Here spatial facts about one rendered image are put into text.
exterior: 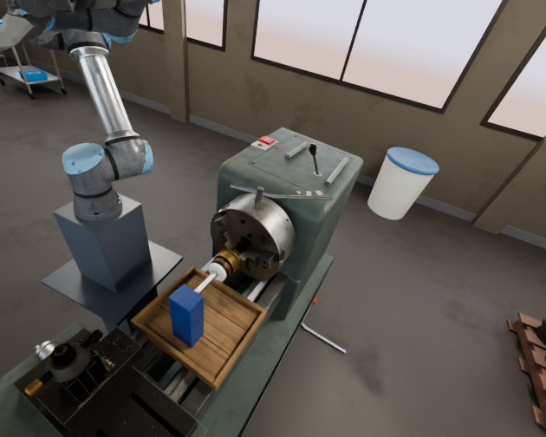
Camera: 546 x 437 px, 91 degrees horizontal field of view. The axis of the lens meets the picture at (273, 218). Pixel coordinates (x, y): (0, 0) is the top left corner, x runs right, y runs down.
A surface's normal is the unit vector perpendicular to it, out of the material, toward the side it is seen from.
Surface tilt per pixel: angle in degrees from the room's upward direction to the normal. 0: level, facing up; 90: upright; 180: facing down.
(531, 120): 90
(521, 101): 90
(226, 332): 0
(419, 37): 90
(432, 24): 90
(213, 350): 0
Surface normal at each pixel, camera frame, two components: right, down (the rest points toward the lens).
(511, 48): -0.39, 0.54
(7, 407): 0.17, -0.75
